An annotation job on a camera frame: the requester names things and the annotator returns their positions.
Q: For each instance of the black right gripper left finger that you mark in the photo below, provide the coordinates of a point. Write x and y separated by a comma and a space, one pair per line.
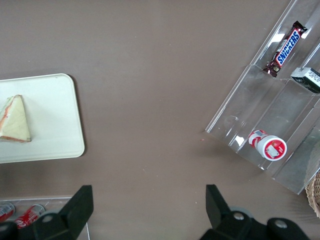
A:
75, 212

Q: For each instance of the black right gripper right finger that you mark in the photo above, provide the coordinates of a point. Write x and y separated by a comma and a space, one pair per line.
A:
220, 215

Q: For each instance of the triangular white bread sandwich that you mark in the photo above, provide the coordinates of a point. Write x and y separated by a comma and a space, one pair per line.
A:
16, 120

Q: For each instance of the woven wicker basket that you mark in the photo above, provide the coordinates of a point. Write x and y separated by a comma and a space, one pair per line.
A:
314, 193

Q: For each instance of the cream plastic tray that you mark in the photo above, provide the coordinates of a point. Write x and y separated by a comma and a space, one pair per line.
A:
55, 112

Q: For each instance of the clear acrylic can holder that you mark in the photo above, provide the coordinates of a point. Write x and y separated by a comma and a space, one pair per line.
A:
53, 201

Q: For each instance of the red cola can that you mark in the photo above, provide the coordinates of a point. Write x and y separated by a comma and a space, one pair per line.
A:
28, 216
5, 211

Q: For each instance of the red white yogurt cup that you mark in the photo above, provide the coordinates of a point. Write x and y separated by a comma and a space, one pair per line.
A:
268, 145

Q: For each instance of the clear acrylic display rack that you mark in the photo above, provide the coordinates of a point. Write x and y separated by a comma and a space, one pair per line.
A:
275, 105

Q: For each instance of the black white small carton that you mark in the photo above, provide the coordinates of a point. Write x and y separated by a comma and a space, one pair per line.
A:
307, 78

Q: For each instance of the Snickers chocolate bar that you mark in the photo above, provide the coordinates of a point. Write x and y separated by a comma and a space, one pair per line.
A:
286, 48

